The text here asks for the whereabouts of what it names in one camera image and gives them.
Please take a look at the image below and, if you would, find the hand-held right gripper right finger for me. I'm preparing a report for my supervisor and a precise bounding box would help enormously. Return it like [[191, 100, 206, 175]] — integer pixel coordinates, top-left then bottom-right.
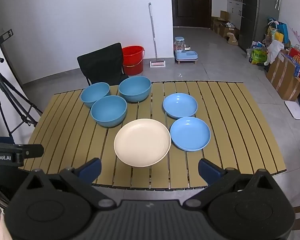
[[184, 158, 283, 210]]

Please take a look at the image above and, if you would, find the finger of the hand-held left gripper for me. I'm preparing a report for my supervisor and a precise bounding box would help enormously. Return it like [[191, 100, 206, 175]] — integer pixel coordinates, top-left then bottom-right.
[[0, 135, 15, 145], [15, 144, 44, 159]]

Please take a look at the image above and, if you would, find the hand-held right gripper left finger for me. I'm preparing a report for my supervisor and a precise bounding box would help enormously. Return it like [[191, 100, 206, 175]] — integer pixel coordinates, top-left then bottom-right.
[[14, 158, 118, 210]]

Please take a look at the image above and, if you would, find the blue plate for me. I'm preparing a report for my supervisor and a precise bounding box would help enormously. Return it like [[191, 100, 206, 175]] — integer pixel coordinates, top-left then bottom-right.
[[163, 93, 198, 119], [170, 117, 211, 152]]

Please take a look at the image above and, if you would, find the cream plate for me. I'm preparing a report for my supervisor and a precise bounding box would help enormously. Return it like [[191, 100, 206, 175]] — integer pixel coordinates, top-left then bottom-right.
[[114, 118, 171, 167]]

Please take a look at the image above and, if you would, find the blue bowl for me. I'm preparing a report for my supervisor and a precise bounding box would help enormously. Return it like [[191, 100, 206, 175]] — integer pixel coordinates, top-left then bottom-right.
[[90, 95, 128, 127], [118, 76, 152, 103], [80, 82, 111, 108]]

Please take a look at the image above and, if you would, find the white bathroom scale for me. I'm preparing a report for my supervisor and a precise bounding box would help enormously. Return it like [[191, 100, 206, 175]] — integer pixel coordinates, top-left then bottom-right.
[[284, 107, 300, 120]]

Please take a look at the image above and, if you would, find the black tripod with phone clamp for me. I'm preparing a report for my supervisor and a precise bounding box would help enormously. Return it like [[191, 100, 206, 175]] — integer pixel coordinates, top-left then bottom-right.
[[0, 29, 43, 144]]

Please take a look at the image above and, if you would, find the black folding chair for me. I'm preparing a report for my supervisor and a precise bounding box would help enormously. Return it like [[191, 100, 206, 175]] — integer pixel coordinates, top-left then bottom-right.
[[77, 42, 129, 87]]

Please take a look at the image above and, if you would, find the red plastic bucket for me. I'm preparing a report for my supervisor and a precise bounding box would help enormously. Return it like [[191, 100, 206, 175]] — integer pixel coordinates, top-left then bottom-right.
[[122, 46, 145, 76]]

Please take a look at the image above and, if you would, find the large taped cardboard box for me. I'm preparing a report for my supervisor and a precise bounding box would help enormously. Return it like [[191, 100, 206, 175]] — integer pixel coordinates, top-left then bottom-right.
[[266, 52, 300, 102]]

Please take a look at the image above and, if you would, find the blue pet water feeder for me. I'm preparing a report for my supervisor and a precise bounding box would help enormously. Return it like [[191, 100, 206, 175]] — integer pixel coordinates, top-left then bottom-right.
[[174, 37, 199, 64]]

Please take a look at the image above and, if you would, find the white flat mop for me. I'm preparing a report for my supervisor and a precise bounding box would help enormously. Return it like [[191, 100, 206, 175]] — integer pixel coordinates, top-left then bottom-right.
[[148, 2, 166, 68]]

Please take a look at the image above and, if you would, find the green plastic bag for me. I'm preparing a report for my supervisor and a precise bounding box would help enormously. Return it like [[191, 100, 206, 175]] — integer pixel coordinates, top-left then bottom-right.
[[249, 49, 268, 65]]

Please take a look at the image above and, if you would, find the brown cardboard piece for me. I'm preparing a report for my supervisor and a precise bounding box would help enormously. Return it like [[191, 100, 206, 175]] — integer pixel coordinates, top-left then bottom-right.
[[227, 32, 239, 46]]

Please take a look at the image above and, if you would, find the blue printed box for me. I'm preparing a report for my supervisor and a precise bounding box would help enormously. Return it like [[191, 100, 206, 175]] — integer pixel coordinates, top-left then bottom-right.
[[286, 54, 300, 78]]

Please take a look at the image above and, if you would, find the white plastic bag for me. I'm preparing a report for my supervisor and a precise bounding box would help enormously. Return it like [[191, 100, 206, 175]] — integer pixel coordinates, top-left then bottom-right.
[[265, 40, 285, 65]]

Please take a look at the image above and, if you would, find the open cardboard box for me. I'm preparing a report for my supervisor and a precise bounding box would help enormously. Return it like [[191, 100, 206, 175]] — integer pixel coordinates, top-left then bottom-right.
[[220, 22, 240, 39], [210, 10, 229, 34]]

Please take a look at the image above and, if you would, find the yellow bag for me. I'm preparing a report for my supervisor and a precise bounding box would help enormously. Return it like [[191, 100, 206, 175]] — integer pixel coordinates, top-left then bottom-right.
[[266, 26, 283, 42]]

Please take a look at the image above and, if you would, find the blue gift bag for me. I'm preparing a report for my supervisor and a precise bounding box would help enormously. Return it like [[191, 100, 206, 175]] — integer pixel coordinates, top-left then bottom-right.
[[267, 17, 289, 44]]

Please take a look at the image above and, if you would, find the dark grey refrigerator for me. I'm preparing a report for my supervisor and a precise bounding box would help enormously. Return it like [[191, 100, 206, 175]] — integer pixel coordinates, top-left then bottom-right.
[[239, 0, 262, 52]]

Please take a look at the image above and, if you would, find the white cabinet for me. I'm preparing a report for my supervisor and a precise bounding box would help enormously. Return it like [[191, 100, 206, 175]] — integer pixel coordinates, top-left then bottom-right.
[[226, 0, 246, 30]]

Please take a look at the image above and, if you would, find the dark brown door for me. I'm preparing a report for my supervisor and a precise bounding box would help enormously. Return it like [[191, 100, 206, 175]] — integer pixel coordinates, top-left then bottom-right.
[[170, 0, 213, 28]]

